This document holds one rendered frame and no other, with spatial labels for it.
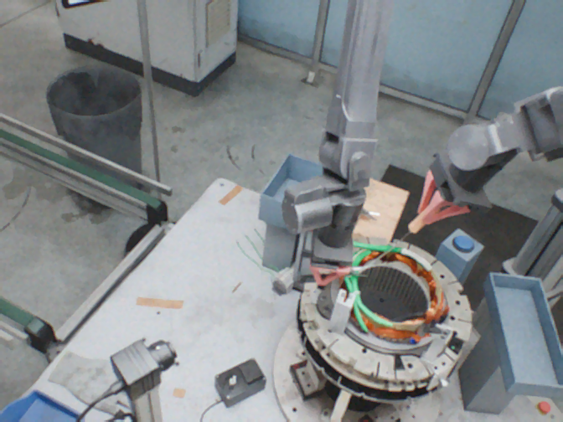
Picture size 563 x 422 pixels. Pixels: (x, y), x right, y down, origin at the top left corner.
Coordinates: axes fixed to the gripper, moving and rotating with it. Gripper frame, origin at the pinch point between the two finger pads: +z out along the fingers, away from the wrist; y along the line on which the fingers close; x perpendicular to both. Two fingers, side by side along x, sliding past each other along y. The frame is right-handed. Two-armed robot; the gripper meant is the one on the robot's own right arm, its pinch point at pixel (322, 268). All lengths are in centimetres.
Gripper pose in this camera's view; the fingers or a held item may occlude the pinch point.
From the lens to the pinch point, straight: 99.2
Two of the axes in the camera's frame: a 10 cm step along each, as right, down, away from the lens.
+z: -1.6, 6.7, 7.2
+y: -0.7, 7.2, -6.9
